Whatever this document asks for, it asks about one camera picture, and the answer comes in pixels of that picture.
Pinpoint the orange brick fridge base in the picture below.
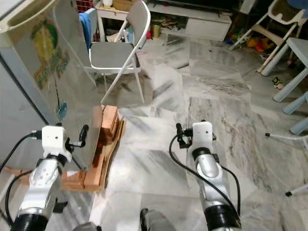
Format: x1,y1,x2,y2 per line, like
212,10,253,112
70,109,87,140
10,105,126,193

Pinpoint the blue round fridge magnet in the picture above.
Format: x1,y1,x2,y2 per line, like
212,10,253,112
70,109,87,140
57,102,67,121

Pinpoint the silver fridge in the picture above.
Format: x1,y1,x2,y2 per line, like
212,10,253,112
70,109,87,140
0,0,104,173

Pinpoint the green fresh fridge sticker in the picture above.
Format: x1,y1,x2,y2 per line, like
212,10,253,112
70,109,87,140
30,19,70,92

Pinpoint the grey folding chair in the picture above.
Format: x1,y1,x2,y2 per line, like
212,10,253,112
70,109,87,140
88,0,151,104

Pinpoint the grey robot left leg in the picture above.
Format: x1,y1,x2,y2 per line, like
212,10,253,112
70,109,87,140
72,221,97,231

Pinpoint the grey robot leg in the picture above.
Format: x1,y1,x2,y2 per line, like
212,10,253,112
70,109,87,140
140,208,179,231
72,221,97,231

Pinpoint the grey robot right leg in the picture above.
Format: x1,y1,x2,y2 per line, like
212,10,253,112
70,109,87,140
140,208,179,231

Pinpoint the white TV cabinet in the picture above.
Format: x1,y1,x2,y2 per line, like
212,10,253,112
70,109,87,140
147,2,232,41

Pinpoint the small green toy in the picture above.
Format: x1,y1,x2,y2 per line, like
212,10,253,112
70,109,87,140
272,76,284,90

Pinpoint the blue cloth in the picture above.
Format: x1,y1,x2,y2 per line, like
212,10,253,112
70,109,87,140
78,10,94,51

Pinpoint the yellow red toy pile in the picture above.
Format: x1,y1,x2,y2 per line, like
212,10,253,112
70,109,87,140
245,36,275,52

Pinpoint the brown cardboard box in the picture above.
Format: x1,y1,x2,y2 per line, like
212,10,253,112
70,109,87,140
113,0,138,12

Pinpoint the white high chair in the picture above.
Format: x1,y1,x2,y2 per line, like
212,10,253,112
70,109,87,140
229,0,300,51

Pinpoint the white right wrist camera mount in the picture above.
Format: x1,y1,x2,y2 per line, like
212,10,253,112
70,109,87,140
192,121,215,150

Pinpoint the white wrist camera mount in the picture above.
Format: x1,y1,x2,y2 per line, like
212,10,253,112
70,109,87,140
192,121,215,150
42,126,67,154

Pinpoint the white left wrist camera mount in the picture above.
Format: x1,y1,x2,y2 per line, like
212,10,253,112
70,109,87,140
42,126,67,154

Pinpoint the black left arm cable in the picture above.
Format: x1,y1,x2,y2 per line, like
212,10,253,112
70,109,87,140
0,129,43,227

